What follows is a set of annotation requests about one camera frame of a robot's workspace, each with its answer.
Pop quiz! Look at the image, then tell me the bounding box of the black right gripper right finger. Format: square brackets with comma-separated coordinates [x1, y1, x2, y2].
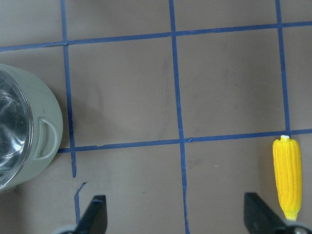
[244, 193, 287, 234]

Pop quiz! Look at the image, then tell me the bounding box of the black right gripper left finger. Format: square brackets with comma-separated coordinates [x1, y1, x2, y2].
[76, 195, 108, 234]

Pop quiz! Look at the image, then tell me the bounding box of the yellow toy corn cob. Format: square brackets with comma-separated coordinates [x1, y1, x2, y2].
[273, 135, 302, 221]

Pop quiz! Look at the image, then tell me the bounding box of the glass pot lid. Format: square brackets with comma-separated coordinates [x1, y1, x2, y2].
[0, 68, 33, 191]

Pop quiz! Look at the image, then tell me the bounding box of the pale green electric pot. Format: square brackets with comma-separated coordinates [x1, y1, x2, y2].
[0, 64, 63, 194]

